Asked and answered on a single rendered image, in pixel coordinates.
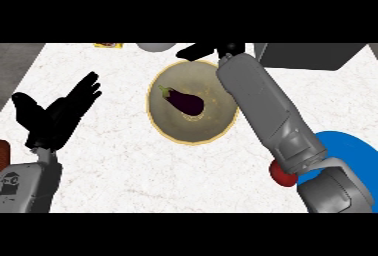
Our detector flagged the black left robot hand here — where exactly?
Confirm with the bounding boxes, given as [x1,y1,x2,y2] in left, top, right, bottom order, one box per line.
[10,71,103,152]

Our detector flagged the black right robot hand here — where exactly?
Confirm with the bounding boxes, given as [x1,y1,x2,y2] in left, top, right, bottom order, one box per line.
[174,42,246,62]

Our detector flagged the dark purple eggplant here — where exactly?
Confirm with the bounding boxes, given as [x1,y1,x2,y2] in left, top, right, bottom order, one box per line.
[156,84,205,117]

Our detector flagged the beige plate with yellow rim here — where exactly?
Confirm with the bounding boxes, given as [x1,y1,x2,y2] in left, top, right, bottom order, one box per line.
[146,59,240,146]

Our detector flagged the blue bowl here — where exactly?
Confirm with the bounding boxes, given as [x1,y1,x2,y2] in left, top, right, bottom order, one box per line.
[296,130,378,207]

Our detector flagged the grey round object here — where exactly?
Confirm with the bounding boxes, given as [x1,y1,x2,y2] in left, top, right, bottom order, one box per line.
[134,42,177,53]

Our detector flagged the brown wooden object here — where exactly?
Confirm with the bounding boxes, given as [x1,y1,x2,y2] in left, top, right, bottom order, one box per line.
[0,139,11,172]

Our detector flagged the yellow packet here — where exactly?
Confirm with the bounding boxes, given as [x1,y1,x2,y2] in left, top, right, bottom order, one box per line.
[92,42,123,49]

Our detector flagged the dark grey box appliance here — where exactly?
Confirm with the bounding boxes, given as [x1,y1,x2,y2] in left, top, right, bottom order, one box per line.
[252,42,369,72]

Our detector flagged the red round object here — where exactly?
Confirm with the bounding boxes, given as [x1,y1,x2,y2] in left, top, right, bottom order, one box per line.
[267,159,299,188]

